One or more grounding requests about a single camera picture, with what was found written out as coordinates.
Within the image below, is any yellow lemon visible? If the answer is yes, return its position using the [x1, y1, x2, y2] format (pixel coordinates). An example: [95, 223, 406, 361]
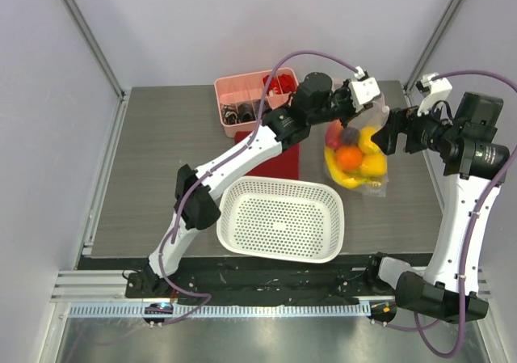
[358, 126, 381, 154]

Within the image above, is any red yellow mango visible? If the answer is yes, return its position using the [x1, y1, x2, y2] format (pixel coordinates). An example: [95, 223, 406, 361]
[325, 120, 343, 150]

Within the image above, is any small dark plum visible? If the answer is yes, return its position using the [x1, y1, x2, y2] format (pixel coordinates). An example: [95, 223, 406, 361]
[340, 127, 360, 146]

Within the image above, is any clear zip top bag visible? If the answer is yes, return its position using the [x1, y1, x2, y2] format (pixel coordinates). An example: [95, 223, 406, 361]
[324, 96, 389, 197]

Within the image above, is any orange fruit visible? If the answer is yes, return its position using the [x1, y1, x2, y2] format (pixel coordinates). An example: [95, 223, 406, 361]
[334, 146, 364, 171]

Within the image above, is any yellow banana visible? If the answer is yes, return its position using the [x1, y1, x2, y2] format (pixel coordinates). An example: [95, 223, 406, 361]
[324, 147, 365, 189]

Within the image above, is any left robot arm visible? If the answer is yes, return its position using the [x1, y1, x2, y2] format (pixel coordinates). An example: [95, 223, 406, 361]
[139, 72, 360, 298]

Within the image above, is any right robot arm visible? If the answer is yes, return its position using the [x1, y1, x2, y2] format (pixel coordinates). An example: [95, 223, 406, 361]
[364, 92, 510, 324]

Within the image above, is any red item in organizer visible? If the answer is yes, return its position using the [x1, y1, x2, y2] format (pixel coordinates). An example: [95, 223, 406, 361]
[263, 74, 282, 96]
[277, 74, 297, 94]

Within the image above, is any folded red cloth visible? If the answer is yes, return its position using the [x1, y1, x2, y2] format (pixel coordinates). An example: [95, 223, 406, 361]
[246, 144, 300, 180]

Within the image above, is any dark grey rolled item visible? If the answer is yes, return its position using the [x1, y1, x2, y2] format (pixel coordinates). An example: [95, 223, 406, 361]
[237, 102, 255, 123]

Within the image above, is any pink divided organizer box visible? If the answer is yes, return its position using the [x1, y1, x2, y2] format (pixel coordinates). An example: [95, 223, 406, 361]
[214, 67, 298, 138]

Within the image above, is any black white patterned item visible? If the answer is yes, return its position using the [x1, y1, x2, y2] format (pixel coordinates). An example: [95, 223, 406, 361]
[221, 103, 239, 125]

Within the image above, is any white perforated plastic basket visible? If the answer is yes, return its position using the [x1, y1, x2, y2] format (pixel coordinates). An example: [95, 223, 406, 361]
[216, 176, 345, 264]

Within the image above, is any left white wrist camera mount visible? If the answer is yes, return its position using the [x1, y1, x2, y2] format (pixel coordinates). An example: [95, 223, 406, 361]
[347, 66, 381, 112]

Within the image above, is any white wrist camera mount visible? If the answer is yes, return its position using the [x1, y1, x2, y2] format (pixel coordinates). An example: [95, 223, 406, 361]
[347, 66, 381, 112]
[416, 73, 452, 116]

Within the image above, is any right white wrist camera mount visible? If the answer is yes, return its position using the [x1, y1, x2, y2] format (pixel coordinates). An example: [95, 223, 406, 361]
[416, 73, 452, 116]

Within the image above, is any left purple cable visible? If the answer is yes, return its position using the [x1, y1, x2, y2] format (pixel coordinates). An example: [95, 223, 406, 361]
[159, 49, 367, 326]

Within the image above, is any right aluminium frame post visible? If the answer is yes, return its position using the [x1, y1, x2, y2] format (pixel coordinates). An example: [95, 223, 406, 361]
[403, 0, 465, 93]

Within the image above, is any aluminium frame post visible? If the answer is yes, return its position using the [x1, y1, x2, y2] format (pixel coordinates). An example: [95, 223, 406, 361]
[61, 0, 124, 99]
[403, 0, 465, 93]

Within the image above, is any white slotted cable duct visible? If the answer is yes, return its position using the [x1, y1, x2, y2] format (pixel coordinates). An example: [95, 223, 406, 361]
[68, 301, 371, 319]

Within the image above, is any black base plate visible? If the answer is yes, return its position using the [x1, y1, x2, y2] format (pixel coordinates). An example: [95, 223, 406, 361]
[122, 255, 393, 307]

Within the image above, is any left aluminium frame post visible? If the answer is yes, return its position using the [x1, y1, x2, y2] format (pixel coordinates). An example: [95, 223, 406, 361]
[61, 0, 124, 99]

